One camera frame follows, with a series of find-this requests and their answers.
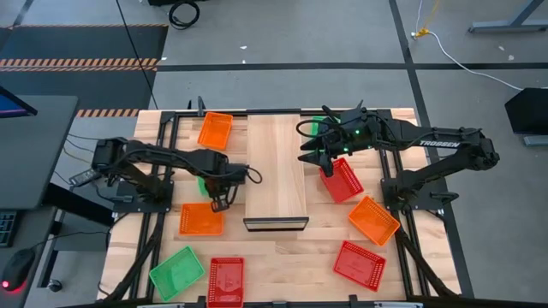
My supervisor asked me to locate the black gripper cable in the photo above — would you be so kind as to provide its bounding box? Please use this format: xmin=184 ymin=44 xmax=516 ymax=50
xmin=295 ymin=118 xmax=331 ymax=139
xmin=246 ymin=164 xmax=264 ymax=186

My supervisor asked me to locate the black power strip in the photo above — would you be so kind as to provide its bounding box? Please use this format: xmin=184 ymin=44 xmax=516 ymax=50
xmin=68 ymin=168 xmax=104 ymax=187

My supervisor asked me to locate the grey desk top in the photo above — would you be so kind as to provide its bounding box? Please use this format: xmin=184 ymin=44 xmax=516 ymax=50
xmin=0 ymin=94 xmax=80 ymax=211

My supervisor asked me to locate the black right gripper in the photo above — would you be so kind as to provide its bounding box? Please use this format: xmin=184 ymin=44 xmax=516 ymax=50
xmin=297 ymin=106 xmax=384 ymax=166

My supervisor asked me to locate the monitor with blue screen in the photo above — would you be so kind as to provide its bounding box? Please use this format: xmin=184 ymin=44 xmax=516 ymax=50
xmin=0 ymin=85 xmax=39 ymax=120

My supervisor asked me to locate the black cable sleeve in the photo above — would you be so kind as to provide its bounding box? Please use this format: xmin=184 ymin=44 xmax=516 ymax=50
xmin=396 ymin=228 xmax=462 ymax=299
xmin=98 ymin=212 xmax=166 ymax=303

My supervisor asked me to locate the green plastic basket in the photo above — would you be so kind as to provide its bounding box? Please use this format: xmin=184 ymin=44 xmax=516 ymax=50
xmin=196 ymin=175 xmax=211 ymax=198
xmin=309 ymin=115 xmax=339 ymax=138
xmin=148 ymin=245 xmax=206 ymax=303

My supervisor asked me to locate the black mouse with red light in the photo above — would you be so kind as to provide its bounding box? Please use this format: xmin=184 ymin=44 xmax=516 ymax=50
xmin=1 ymin=247 xmax=38 ymax=293

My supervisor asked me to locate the coiled black cable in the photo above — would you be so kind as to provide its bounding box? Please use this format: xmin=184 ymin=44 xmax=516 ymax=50
xmin=167 ymin=0 xmax=201 ymax=31

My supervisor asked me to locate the black angular panel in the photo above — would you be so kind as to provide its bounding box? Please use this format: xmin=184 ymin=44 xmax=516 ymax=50
xmin=503 ymin=86 xmax=548 ymax=136

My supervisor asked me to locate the black mat with hazard stripes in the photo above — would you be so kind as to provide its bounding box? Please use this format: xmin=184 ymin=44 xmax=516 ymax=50
xmin=0 ymin=23 xmax=170 ymax=119

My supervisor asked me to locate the black keyboard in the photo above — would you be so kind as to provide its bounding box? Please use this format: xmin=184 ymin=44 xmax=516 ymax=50
xmin=0 ymin=209 xmax=19 ymax=249

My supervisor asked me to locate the wooden shelf with black legs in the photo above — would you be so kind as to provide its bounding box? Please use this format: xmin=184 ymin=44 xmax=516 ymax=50
xmin=242 ymin=113 xmax=310 ymax=233

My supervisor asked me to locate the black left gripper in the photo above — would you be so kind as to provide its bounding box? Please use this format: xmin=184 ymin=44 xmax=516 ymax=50
xmin=204 ymin=161 xmax=251 ymax=214

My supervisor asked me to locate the white floor cable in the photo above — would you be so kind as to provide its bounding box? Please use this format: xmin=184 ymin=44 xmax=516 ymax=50
xmin=410 ymin=0 xmax=524 ymax=92

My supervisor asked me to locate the thin black mouse cable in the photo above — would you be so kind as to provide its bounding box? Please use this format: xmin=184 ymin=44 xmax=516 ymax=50
xmin=29 ymin=229 xmax=111 ymax=253

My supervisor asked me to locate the long thin black cable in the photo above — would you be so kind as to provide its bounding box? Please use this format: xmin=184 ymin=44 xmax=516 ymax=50
xmin=115 ymin=0 xmax=159 ymax=110

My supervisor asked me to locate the grey metal stand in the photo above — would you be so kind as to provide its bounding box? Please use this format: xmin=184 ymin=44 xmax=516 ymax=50
xmin=468 ymin=0 xmax=548 ymax=34

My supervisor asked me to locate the orange plastic basket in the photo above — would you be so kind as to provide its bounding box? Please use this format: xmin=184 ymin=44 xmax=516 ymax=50
xmin=178 ymin=202 xmax=225 ymax=237
xmin=197 ymin=111 xmax=235 ymax=151
xmin=347 ymin=195 xmax=402 ymax=247

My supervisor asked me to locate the red plastic basket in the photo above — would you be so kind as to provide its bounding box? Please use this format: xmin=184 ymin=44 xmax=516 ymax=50
xmin=318 ymin=157 xmax=366 ymax=204
xmin=206 ymin=256 xmax=246 ymax=308
xmin=332 ymin=240 xmax=387 ymax=293

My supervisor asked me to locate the grey metal foot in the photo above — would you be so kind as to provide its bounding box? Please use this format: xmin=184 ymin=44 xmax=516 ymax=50
xmin=522 ymin=134 xmax=548 ymax=148

